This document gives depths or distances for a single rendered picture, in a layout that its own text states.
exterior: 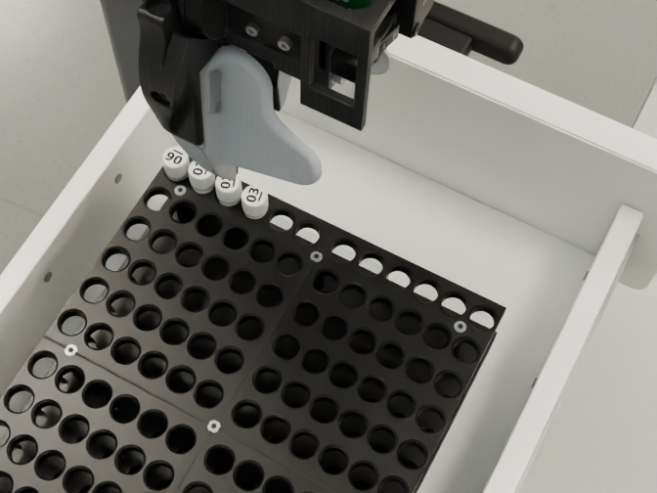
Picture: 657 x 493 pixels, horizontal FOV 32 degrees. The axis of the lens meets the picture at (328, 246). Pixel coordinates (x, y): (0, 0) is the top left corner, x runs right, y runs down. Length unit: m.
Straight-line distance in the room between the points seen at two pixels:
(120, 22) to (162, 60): 0.68
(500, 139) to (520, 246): 0.07
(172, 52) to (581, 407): 0.37
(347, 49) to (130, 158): 0.26
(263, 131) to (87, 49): 1.33
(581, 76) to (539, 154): 1.16
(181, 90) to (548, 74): 1.35
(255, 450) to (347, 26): 0.22
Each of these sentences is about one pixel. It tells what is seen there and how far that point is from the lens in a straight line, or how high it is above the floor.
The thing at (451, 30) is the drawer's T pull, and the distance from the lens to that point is 0.59.
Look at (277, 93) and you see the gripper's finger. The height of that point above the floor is 0.98.
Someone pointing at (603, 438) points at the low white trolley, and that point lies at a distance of 0.67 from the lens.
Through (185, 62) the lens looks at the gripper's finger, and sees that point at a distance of 0.39.
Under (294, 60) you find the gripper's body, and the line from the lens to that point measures 0.38.
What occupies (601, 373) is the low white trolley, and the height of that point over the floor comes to 0.76.
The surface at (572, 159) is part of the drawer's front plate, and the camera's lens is 0.56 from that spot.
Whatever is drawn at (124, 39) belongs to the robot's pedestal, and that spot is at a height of 0.53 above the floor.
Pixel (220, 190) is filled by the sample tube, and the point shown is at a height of 0.91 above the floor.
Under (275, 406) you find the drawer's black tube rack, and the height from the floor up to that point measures 0.90.
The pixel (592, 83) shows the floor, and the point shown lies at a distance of 1.73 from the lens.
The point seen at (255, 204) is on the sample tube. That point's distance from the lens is 0.53.
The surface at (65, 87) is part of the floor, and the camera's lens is 1.71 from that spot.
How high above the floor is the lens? 1.38
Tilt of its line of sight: 63 degrees down
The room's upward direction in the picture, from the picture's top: 1 degrees clockwise
